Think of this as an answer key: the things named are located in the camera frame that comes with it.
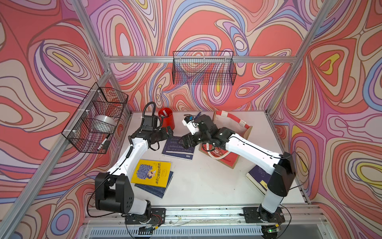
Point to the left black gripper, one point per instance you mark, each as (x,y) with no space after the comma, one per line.
(164,135)

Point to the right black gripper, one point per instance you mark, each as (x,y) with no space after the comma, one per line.
(188,136)

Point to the dark blue book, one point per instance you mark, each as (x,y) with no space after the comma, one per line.
(172,148)

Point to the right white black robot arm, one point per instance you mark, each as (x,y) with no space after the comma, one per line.
(280,167)

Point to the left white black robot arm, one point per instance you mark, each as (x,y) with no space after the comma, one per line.
(113,192)

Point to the red pen holder cup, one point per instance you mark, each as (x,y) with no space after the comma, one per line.
(166,114)

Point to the yellow cover book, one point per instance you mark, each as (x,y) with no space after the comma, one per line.
(151,173)

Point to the blue book under yellow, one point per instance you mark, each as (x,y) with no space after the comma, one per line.
(154,190)

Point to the silver tape roll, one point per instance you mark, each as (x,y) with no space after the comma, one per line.
(103,124)

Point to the white marker in basket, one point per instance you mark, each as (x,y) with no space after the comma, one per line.
(105,144)

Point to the purple book yellow label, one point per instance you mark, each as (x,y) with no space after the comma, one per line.
(259,178)

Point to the left black wire basket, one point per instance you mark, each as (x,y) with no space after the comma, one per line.
(98,101)

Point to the black wire basket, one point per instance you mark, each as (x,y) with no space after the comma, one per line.
(197,67)
(98,101)

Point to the back black wire basket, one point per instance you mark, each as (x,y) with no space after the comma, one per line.
(197,67)

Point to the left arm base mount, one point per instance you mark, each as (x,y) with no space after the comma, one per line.
(152,216)

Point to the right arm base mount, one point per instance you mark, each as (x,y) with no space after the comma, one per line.
(260,215)

